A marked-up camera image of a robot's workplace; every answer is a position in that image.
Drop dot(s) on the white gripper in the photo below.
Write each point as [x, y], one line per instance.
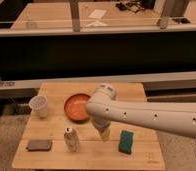
[105, 134]

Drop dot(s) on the small clear plastic bottle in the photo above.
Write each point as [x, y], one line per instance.
[71, 139]

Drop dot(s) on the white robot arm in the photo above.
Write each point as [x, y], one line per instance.
[176, 118]

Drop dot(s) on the green sponge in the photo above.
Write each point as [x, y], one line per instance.
[126, 142]

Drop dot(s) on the orange bowl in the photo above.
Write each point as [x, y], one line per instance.
[75, 107]

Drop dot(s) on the wooden table board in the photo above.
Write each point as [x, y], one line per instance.
[93, 154]

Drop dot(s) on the white plastic cup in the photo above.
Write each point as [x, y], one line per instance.
[38, 104]

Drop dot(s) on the grey rectangular block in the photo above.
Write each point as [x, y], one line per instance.
[39, 145]

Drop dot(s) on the white paper sheets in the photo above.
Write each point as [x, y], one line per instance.
[96, 17]

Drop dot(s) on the metal frame post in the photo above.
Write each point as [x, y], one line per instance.
[74, 7]

